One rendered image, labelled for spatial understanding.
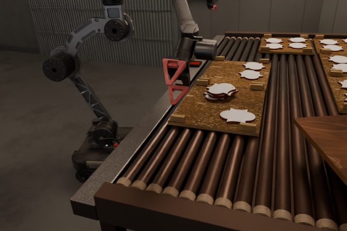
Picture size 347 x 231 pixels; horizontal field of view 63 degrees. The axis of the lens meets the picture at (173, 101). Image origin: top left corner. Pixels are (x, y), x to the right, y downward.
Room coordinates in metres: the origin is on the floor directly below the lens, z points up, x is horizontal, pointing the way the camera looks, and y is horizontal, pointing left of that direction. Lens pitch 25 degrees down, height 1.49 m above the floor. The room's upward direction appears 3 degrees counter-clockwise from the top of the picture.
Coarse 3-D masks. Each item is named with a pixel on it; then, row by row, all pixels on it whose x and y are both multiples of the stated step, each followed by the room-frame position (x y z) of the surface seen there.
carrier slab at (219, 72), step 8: (216, 64) 1.66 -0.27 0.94; (224, 64) 1.65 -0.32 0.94; (232, 64) 1.64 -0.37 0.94; (240, 64) 1.63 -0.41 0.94; (264, 64) 1.61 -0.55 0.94; (208, 72) 1.53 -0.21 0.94; (216, 72) 1.52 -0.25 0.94; (224, 72) 1.51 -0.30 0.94; (232, 72) 1.51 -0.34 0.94; (264, 72) 1.48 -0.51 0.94; (216, 80) 1.40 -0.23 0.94; (224, 80) 1.39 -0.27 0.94; (232, 80) 1.38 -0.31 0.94; (240, 80) 1.38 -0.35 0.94; (248, 80) 1.37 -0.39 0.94; (256, 80) 1.36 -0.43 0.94; (264, 80) 1.36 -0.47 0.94; (264, 88) 1.26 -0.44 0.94
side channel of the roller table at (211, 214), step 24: (96, 192) 0.59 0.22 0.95; (120, 192) 0.59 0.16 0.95; (144, 192) 0.58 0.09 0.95; (120, 216) 0.56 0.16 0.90; (144, 216) 0.53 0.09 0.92; (168, 216) 0.51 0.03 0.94; (192, 216) 0.50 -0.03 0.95; (216, 216) 0.49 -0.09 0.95; (240, 216) 0.49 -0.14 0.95; (264, 216) 0.48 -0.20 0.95
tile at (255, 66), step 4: (244, 64) 1.60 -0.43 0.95; (248, 64) 1.60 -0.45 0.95; (252, 64) 1.59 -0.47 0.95; (256, 64) 1.59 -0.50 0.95; (260, 64) 1.58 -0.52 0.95; (248, 68) 1.54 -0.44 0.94; (252, 68) 1.53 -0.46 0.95; (256, 68) 1.53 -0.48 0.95; (260, 68) 1.52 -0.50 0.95; (264, 68) 1.54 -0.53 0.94
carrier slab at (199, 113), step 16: (192, 96) 1.21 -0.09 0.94; (240, 96) 1.18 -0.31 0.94; (256, 96) 1.17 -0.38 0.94; (176, 112) 1.06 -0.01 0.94; (192, 112) 1.05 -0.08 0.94; (208, 112) 1.04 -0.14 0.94; (256, 112) 1.02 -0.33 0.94; (208, 128) 0.93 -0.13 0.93; (224, 128) 0.91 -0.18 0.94; (256, 128) 0.90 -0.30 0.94
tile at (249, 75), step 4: (240, 72) 1.47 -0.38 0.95; (244, 72) 1.47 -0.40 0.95; (248, 72) 1.47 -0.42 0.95; (252, 72) 1.46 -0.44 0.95; (256, 72) 1.46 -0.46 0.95; (244, 76) 1.41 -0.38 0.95; (248, 76) 1.40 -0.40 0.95; (252, 76) 1.40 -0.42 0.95; (256, 76) 1.40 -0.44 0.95; (260, 76) 1.40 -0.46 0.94
